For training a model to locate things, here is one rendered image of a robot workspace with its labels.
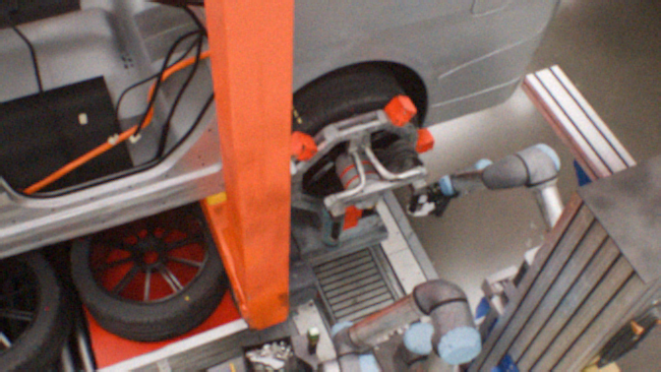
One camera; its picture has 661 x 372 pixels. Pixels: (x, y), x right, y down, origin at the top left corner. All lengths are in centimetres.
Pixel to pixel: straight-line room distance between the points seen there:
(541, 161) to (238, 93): 127
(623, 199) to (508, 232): 234
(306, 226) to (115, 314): 101
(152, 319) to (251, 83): 155
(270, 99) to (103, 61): 169
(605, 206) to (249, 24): 85
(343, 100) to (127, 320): 123
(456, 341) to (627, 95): 302
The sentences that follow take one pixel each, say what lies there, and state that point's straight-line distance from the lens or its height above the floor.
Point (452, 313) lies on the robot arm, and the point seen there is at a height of 146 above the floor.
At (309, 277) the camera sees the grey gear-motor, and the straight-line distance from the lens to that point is 329.
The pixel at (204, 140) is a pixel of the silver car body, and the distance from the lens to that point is 283.
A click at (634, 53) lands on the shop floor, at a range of 513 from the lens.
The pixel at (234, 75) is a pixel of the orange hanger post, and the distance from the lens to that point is 177.
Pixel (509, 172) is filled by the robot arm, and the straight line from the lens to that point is 267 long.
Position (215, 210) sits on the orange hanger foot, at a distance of 314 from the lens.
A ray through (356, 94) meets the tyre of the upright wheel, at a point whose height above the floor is 118.
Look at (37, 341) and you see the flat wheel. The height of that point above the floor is 50.
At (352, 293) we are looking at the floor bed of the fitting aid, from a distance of 365.
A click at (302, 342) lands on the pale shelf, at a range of 312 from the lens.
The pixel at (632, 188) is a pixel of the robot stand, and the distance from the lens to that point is 174.
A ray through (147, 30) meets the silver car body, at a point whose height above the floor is 101.
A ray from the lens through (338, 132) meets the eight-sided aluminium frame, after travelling 282.
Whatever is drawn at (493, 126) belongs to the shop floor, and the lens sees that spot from 441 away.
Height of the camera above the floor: 334
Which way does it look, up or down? 56 degrees down
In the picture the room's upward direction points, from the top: 6 degrees clockwise
